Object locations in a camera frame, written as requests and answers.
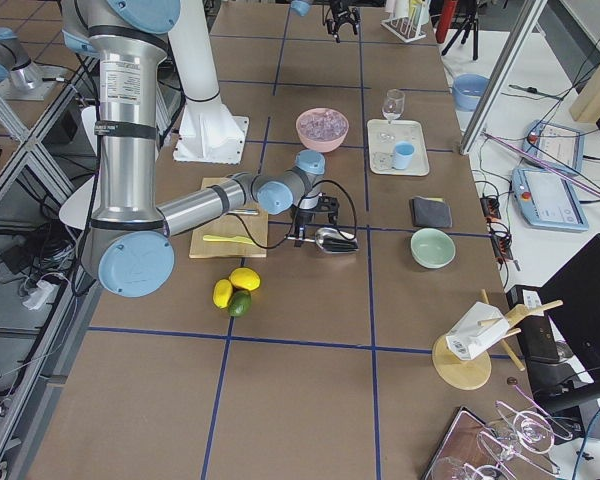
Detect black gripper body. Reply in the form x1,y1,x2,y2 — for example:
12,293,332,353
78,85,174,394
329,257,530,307
290,195,340,227
323,0,360,28

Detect steel ice scoop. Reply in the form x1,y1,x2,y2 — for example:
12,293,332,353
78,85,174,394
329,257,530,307
288,227,359,254

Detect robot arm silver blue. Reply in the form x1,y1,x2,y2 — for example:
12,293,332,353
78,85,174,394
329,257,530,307
289,0,361,43
61,1,325,298

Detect pile of clear ice cubes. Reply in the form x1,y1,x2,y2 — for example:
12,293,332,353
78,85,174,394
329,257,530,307
298,110,348,141

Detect small blue cup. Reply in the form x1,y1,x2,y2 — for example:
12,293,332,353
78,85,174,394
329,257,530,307
392,141,415,170

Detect bamboo cutting board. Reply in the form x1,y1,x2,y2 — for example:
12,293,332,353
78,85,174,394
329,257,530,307
189,202,268,259

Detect yellow lemon upper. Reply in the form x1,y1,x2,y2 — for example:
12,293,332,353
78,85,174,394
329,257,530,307
229,267,261,291

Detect yellow lemon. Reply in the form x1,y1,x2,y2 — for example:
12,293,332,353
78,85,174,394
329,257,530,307
229,267,261,291
212,279,234,309

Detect steel muddler black cap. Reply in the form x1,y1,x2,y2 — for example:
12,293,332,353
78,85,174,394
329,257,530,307
228,209,259,216

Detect pink bowl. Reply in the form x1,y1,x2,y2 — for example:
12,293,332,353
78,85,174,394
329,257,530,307
296,107,349,153

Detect green lime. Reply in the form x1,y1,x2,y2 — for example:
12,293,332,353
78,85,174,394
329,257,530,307
227,290,252,318

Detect cream bear tray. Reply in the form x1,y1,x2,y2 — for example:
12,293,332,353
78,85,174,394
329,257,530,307
367,119,429,176

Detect yellow lemon lower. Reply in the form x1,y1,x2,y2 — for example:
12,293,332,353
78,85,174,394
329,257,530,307
212,279,234,309

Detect yellow plastic knife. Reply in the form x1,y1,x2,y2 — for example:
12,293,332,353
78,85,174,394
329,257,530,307
202,234,256,246

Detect clear wine glass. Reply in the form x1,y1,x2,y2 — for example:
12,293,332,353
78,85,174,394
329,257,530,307
382,89,405,123

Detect red cylinder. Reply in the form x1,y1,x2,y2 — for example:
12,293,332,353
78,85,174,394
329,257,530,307
435,0,457,44

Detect green bowl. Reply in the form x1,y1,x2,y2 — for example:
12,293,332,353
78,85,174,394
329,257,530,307
410,228,456,269

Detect blue bowl with fork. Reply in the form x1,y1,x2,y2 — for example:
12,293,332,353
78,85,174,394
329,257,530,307
452,73,490,111

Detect wooden stand round base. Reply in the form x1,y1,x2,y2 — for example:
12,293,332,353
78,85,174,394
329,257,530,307
432,289,563,391

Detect near teach pendant tablet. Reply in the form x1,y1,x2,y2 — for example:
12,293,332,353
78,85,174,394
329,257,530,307
511,168,589,232

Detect teach pendant tablet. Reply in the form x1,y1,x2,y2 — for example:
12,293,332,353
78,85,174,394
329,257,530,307
511,168,589,232
522,120,584,175

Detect far teach pendant tablet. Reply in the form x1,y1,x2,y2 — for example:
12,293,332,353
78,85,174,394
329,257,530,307
522,120,584,175

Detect black monitor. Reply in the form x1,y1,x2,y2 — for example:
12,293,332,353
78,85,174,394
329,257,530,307
540,234,600,413

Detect white wire cup rack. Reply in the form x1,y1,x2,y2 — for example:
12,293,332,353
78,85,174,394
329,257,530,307
381,0,430,43

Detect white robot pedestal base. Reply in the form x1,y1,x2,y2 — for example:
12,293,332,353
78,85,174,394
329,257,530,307
169,0,249,164

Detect aluminium frame post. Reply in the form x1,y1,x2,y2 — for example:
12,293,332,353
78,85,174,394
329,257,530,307
459,0,548,155

